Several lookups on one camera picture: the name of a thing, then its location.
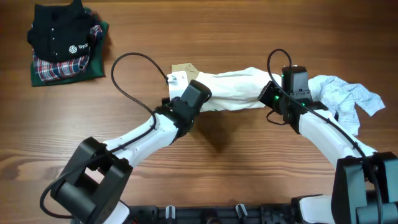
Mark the light blue patterned shirt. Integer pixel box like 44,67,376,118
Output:
308,75,385,136

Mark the red plaid folded shirt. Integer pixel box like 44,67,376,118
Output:
32,8,104,82

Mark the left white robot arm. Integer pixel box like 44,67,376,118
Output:
49,80,211,223

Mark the beige and tan shirt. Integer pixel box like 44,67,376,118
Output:
172,63,281,112

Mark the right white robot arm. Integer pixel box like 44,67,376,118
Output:
258,66,397,223

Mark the green folded shirt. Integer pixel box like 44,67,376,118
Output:
30,7,109,87

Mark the black folded polo shirt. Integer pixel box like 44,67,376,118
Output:
27,0,96,62

